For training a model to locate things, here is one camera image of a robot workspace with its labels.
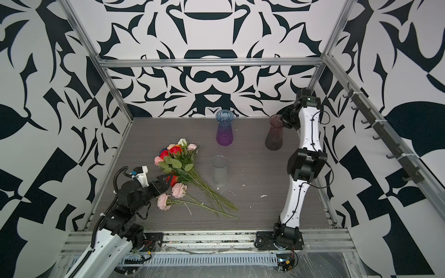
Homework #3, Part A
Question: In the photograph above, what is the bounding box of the smoky pink glass vase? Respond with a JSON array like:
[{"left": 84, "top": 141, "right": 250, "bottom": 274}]
[{"left": 265, "top": 115, "right": 284, "bottom": 151}]

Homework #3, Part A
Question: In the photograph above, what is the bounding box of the clear glass vase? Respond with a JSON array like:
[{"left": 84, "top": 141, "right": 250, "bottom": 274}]
[{"left": 213, "top": 155, "right": 228, "bottom": 186}]

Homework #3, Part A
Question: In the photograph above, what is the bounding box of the purple blue glass vase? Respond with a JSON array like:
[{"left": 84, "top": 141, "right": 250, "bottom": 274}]
[{"left": 216, "top": 110, "right": 235, "bottom": 146}]

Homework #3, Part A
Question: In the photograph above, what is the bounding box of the red rose stem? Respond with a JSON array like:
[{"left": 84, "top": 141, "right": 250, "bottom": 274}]
[{"left": 166, "top": 175, "right": 179, "bottom": 187}]

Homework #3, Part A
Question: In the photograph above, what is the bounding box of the pink peony flower stem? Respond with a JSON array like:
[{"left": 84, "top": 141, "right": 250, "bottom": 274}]
[{"left": 156, "top": 183, "right": 236, "bottom": 218}]

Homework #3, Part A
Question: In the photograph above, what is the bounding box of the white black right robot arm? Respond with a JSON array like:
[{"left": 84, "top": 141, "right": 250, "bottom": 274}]
[{"left": 273, "top": 89, "right": 327, "bottom": 250}]

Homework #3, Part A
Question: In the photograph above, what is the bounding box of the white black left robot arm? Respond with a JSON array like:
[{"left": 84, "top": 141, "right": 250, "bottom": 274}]
[{"left": 66, "top": 166, "right": 173, "bottom": 278}]

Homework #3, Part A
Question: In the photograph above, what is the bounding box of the mixed artificial flower bouquet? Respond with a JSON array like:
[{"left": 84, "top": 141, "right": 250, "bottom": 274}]
[{"left": 154, "top": 139, "right": 239, "bottom": 214}]

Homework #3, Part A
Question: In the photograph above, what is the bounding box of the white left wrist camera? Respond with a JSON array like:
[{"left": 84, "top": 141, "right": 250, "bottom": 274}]
[{"left": 131, "top": 166, "right": 149, "bottom": 188}]

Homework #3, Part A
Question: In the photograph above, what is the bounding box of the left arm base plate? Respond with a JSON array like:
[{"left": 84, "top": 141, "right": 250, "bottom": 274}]
[{"left": 139, "top": 232, "right": 164, "bottom": 252}]

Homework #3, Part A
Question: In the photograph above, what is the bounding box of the aluminium front rail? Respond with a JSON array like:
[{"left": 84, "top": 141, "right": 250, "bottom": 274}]
[{"left": 60, "top": 229, "right": 357, "bottom": 256}]

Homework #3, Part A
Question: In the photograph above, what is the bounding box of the white slotted cable duct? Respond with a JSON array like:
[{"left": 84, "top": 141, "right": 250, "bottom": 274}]
[{"left": 117, "top": 253, "right": 278, "bottom": 267}]

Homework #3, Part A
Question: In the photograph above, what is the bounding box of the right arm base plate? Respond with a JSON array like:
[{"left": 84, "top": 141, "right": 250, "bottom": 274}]
[{"left": 254, "top": 231, "right": 305, "bottom": 251}]

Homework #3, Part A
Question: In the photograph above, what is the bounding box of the black wall hook rack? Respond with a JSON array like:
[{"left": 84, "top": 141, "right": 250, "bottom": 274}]
[{"left": 344, "top": 83, "right": 425, "bottom": 184}]

